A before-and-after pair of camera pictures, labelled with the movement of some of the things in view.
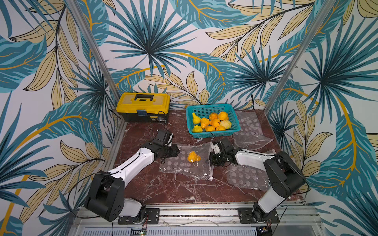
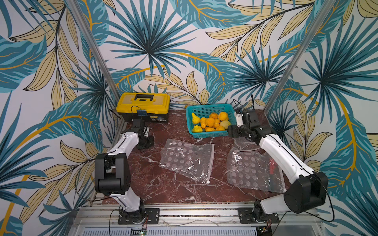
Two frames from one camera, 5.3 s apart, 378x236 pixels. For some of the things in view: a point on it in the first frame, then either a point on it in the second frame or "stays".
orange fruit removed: [213, 115] stays
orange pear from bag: [204, 122] stays
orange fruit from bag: [209, 129] stays
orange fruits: [193, 157] to [209, 122]
